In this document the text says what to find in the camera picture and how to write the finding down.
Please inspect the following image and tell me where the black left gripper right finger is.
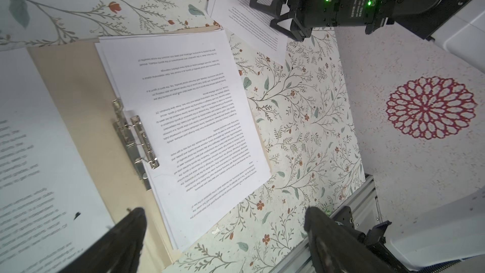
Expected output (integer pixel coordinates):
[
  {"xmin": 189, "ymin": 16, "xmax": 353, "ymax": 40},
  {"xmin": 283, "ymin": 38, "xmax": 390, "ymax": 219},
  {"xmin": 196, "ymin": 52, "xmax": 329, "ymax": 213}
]
[{"xmin": 304, "ymin": 207, "xmax": 393, "ymax": 272}]

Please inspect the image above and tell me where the printed paper sheet back wall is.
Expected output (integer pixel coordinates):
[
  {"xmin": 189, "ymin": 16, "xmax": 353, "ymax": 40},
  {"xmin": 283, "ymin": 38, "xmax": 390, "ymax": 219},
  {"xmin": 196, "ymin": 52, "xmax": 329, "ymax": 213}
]
[{"xmin": 207, "ymin": 0, "xmax": 287, "ymax": 65}]

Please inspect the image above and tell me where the printed paper sheet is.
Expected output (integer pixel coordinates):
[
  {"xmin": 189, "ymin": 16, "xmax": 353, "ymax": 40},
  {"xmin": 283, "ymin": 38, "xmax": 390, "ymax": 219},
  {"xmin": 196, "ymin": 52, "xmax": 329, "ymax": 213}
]
[
  {"xmin": 1, "ymin": 49, "xmax": 114, "ymax": 272},
  {"xmin": 97, "ymin": 29, "xmax": 271, "ymax": 251}
]

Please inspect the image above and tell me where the chrome folder clip mechanism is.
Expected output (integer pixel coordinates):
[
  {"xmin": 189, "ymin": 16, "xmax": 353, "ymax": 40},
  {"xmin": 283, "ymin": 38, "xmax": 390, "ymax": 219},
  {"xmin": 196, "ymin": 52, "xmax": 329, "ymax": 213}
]
[{"xmin": 112, "ymin": 98, "xmax": 160, "ymax": 191}]

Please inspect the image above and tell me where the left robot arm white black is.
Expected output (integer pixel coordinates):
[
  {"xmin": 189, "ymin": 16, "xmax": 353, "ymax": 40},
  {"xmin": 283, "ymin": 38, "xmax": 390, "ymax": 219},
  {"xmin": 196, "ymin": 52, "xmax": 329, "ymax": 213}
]
[{"xmin": 60, "ymin": 182, "xmax": 484, "ymax": 272}]

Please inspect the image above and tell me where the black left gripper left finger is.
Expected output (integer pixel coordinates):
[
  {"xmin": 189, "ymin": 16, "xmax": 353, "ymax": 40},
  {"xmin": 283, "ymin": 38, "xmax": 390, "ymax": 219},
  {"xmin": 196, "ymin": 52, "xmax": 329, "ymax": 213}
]
[{"xmin": 61, "ymin": 207, "xmax": 147, "ymax": 272}]

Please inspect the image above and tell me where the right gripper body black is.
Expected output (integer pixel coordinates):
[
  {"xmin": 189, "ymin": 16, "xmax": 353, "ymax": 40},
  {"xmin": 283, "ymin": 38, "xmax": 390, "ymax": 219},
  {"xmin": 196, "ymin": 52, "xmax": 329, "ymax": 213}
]
[{"xmin": 293, "ymin": 0, "xmax": 441, "ymax": 36}]

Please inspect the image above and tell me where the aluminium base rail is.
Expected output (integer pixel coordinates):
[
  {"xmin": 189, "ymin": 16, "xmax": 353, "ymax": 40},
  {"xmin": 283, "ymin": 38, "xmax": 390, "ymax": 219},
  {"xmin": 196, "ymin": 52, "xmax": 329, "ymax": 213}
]
[{"xmin": 272, "ymin": 174, "xmax": 383, "ymax": 272}]

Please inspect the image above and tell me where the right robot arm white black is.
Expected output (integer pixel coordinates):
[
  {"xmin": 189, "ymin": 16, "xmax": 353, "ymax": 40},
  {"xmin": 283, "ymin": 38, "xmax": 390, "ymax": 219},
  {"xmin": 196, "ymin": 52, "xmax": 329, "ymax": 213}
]
[{"xmin": 250, "ymin": 0, "xmax": 484, "ymax": 70}]

